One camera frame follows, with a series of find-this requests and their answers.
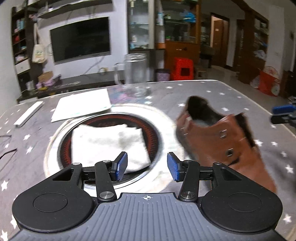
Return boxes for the cream tote bag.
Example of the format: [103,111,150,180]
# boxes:
[32,23,47,63]

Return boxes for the white bar-shaped device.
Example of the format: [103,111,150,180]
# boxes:
[13,101,44,127]

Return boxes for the brown leather shoe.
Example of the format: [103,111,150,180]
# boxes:
[175,95,278,194]

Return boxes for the purple floral waste bin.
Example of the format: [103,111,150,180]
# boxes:
[155,69,172,81]

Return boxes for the black-framed eyeglasses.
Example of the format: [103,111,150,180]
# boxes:
[0,133,18,160]

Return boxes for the wooden cabinet with glass top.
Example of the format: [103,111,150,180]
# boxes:
[162,0,201,81]

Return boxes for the dark cubby shelf unit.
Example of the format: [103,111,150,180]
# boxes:
[11,6,44,93]

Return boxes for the round black induction cooktop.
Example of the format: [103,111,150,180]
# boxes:
[57,113,160,176]

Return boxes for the white drawer box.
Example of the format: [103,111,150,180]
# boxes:
[15,59,31,74]

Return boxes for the black flat-screen television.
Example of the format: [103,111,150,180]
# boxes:
[50,17,111,63]

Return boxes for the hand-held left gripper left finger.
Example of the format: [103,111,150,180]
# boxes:
[53,152,128,202]

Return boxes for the pink box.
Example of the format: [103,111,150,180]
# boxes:
[36,79,56,90]

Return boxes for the clear plastic mug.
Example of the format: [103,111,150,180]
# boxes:
[112,53,148,97]

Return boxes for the wooden door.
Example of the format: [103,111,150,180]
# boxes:
[210,13,230,67]

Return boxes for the dark low television cabinet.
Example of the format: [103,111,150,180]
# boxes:
[17,73,123,103]

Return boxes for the wooden partition shelf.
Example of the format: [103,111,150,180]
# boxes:
[238,11,270,81]

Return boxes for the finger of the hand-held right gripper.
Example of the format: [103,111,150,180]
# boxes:
[270,104,296,127]

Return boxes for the ruled paper stack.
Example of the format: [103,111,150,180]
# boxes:
[51,89,112,122]

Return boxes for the glass display cabinet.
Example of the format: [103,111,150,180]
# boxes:
[127,0,166,50]

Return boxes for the grey star tablecloth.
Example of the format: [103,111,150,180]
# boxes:
[0,79,296,241]

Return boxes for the grey towel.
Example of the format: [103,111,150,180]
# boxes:
[70,123,151,174]

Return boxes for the red plastic stool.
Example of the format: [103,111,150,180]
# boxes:
[170,57,194,81]

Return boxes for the dark wall shelf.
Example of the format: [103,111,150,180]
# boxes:
[26,0,114,19]

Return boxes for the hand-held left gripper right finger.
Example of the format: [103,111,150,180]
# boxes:
[168,152,242,202]

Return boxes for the cardboard box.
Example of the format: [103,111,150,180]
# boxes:
[38,71,54,82]

